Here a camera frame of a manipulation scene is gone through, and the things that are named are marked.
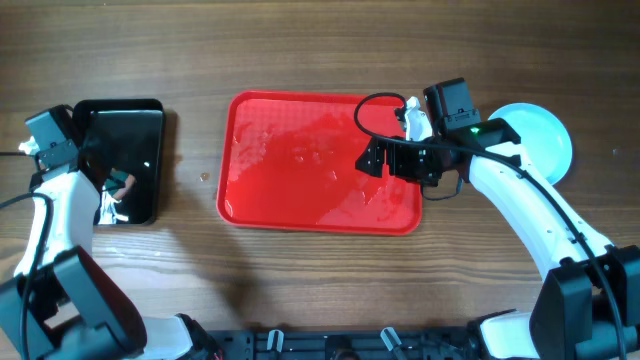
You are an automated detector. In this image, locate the green yellow sponge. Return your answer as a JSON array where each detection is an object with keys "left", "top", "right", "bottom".
[{"left": 105, "top": 170, "right": 136, "bottom": 201}]

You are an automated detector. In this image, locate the light blue plate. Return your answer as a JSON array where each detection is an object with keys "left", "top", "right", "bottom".
[{"left": 489, "top": 102, "right": 573, "bottom": 185}]

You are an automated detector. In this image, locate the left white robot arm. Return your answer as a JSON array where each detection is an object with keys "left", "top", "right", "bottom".
[{"left": 1, "top": 135, "right": 223, "bottom": 359}]

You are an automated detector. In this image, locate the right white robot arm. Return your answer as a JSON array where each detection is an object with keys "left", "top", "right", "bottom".
[{"left": 356, "top": 119, "right": 639, "bottom": 359}]

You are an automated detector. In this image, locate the red plastic tray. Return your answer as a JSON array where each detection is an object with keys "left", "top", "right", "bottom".
[{"left": 216, "top": 90, "right": 422, "bottom": 236}]

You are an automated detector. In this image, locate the black water basin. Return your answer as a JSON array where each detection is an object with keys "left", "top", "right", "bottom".
[{"left": 72, "top": 99, "right": 166, "bottom": 226}]

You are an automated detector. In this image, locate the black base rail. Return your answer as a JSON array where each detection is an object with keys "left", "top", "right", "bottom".
[{"left": 210, "top": 327, "right": 482, "bottom": 360}]

